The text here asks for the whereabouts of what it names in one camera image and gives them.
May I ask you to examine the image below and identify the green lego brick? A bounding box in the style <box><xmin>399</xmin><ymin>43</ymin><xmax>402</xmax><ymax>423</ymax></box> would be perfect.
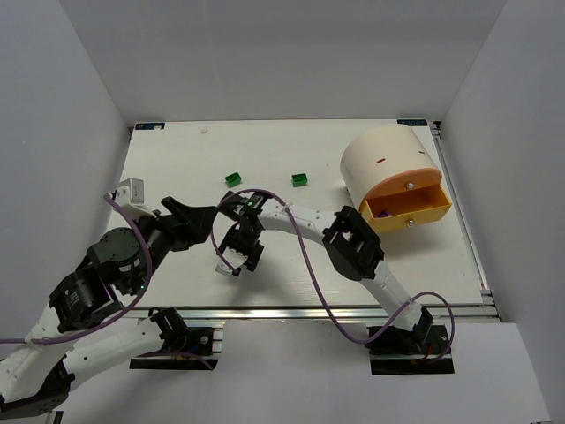
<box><xmin>224</xmin><ymin>172</ymin><xmax>242</xmax><ymax>188</ymax></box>
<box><xmin>291</xmin><ymin>173</ymin><xmax>308</xmax><ymax>187</ymax></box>

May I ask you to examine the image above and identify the yellow orange drawer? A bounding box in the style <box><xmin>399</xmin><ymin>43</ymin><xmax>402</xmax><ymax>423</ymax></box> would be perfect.
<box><xmin>359</xmin><ymin>185</ymin><xmax>452</xmax><ymax>234</ymax></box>

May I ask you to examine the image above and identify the salmon orange top drawer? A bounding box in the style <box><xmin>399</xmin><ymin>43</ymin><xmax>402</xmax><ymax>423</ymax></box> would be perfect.
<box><xmin>363</xmin><ymin>168</ymin><xmax>442</xmax><ymax>201</ymax></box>

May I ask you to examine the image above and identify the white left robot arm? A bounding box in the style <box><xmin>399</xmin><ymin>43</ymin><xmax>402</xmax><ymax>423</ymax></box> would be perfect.
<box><xmin>1</xmin><ymin>194</ymin><xmax>217</xmax><ymax>419</ymax></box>

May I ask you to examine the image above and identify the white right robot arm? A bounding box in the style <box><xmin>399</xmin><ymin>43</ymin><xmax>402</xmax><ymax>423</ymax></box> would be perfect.
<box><xmin>216</xmin><ymin>191</ymin><xmax>433</xmax><ymax>343</ymax></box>

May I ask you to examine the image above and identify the blue label sticker left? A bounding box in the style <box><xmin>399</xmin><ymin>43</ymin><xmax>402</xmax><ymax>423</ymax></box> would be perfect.
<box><xmin>134</xmin><ymin>122</ymin><xmax>165</xmax><ymax>131</ymax></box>

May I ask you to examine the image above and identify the blue label sticker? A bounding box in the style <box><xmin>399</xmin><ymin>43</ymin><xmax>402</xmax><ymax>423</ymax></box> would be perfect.
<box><xmin>134</xmin><ymin>122</ymin><xmax>165</xmax><ymax>131</ymax></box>
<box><xmin>396</xmin><ymin>119</ymin><xmax>428</xmax><ymax>126</ymax></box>

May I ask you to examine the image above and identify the cream cylindrical drawer cabinet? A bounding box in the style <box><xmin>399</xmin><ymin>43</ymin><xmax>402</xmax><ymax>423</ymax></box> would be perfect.
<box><xmin>340</xmin><ymin>125</ymin><xmax>439</xmax><ymax>208</ymax></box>

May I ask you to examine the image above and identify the blue label sticker right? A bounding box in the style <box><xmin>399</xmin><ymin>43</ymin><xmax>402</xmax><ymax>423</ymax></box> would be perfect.
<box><xmin>396</xmin><ymin>119</ymin><xmax>428</xmax><ymax>126</ymax></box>

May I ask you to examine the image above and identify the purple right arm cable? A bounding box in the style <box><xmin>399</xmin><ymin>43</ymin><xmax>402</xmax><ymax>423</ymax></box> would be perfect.
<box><xmin>208</xmin><ymin>189</ymin><xmax>456</xmax><ymax>364</ymax></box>

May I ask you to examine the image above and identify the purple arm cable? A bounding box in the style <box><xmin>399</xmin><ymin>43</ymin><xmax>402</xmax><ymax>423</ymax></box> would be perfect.
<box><xmin>208</xmin><ymin>189</ymin><xmax>456</xmax><ymax>364</ymax></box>
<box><xmin>0</xmin><ymin>193</ymin><xmax>213</xmax><ymax>370</ymax></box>

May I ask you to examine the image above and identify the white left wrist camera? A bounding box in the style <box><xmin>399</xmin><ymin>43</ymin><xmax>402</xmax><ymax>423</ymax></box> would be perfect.
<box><xmin>114</xmin><ymin>178</ymin><xmax>156</xmax><ymax>219</ymax></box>

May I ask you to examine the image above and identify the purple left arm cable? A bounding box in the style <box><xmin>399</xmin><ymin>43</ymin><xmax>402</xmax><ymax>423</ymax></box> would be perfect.
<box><xmin>0</xmin><ymin>193</ymin><xmax>213</xmax><ymax>370</ymax></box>

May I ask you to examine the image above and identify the aluminium table front rail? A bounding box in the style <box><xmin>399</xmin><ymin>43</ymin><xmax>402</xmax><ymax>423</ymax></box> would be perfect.
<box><xmin>177</xmin><ymin>299</ymin><xmax>500</xmax><ymax>321</ymax></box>

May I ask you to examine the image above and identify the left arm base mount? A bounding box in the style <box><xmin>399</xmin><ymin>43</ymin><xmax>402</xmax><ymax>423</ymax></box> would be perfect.
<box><xmin>129</xmin><ymin>307</ymin><xmax>223</xmax><ymax>371</ymax></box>

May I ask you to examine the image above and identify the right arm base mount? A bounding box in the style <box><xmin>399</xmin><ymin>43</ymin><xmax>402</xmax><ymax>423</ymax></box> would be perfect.
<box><xmin>365</xmin><ymin>308</ymin><xmax>455</xmax><ymax>375</ymax></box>

